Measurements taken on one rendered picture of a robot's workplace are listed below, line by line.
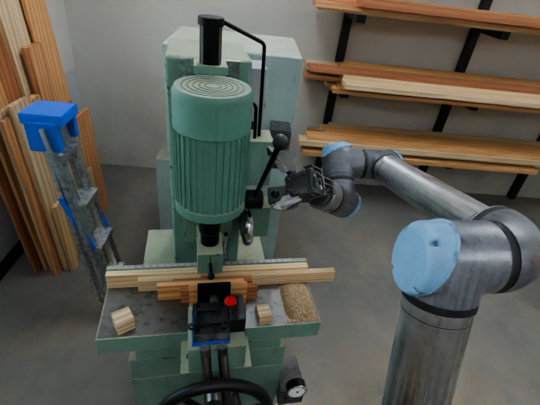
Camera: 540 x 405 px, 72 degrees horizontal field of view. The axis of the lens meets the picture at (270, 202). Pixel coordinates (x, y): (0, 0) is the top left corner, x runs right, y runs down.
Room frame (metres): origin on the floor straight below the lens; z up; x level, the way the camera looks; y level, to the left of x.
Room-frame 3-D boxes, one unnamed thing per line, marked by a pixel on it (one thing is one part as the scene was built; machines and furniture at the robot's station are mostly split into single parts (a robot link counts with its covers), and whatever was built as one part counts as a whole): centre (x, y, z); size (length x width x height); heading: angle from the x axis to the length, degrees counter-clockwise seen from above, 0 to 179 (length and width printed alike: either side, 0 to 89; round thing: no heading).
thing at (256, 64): (1.13, 0.09, 1.40); 0.10 x 0.06 x 0.16; 14
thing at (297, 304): (0.76, -0.12, 0.92); 0.14 x 0.09 x 0.04; 14
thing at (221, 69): (0.92, 0.19, 1.53); 0.08 x 0.08 x 0.17; 14
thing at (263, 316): (0.69, -0.02, 0.92); 0.04 x 0.04 x 0.03; 20
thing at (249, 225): (0.94, 0.06, 1.02); 0.12 x 0.03 x 0.12; 14
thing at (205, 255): (0.80, 0.16, 1.03); 0.14 x 0.07 x 0.09; 14
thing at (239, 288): (0.72, 0.11, 0.94); 0.16 x 0.02 x 0.08; 104
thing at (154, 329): (0.68, 0.12, 0.87); 0.61 x 0.30 x 0.06; 104
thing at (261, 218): (1.00, 0.04, 1.02); 0.09 x 0.07 x 0.12; 104
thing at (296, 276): (0.81, 0.06, 0.92); 0.60 x 0.02 x 0.04; 104
